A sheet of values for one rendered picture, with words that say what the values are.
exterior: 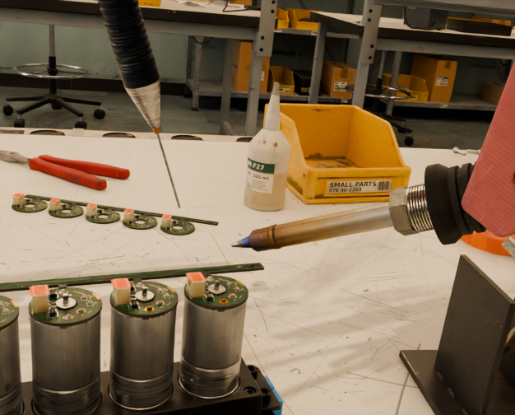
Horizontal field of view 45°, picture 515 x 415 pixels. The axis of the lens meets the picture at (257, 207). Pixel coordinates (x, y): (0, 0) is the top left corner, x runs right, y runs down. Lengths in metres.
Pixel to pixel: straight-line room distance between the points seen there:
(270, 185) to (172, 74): 4.21
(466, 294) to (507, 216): 0.12
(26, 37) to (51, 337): 4.45
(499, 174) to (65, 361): 0.15
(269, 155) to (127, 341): 0.28
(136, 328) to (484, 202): 0.13
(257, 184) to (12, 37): 4.23
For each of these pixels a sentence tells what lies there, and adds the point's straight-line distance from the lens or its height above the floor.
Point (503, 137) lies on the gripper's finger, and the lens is 0.17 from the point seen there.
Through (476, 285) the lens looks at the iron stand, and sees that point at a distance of 0.29.
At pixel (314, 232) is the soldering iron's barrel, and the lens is 0.21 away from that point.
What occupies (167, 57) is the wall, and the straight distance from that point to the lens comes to 4.66.
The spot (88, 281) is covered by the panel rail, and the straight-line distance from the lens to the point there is 0.25.
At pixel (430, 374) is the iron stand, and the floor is 0.75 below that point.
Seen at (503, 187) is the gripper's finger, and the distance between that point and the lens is 0.18.
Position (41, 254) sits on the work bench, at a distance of 0.42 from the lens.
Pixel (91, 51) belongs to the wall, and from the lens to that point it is 4.64.
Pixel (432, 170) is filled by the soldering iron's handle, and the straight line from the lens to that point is 0.19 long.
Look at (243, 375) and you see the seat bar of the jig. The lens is 0.27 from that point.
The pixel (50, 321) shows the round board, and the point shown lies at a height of 0.81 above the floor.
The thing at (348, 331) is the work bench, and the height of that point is 0.75.
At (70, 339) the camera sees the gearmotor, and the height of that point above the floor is 0.81.
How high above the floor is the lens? 0.93
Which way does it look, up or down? 21 degrees down
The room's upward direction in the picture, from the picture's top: 6 degrees clockwise
